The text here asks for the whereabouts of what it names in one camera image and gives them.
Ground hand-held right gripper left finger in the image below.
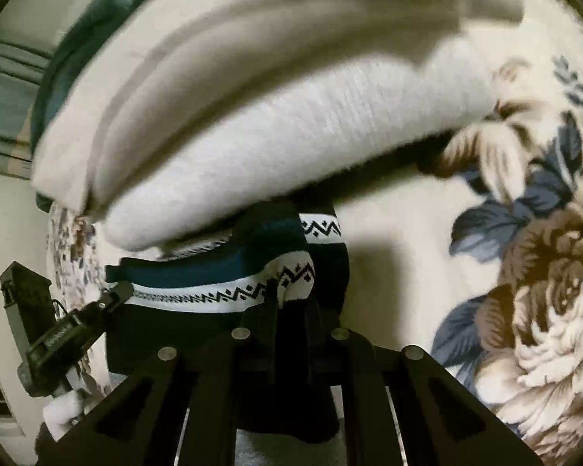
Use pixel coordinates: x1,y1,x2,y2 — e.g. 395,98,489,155
36,289,279,466

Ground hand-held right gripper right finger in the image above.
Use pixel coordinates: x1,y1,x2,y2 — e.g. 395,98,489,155
284,296,547,466

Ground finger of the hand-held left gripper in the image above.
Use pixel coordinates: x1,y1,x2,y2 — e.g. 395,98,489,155
97,280,135,314

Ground dark striped knit sweater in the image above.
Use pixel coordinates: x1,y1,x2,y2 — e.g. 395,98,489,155
104,199,351,447

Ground floral bed sheet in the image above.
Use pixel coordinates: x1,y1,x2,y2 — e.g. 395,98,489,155
44,0,583,466

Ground folded white knit garment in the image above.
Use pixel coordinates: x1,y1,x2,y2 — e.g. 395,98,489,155
90,53,496,253

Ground dark green plush blanket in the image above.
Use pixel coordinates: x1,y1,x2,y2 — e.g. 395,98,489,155
29,0,190,146

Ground folded beige garment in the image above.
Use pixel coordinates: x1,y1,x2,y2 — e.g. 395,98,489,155
31,0,525,214

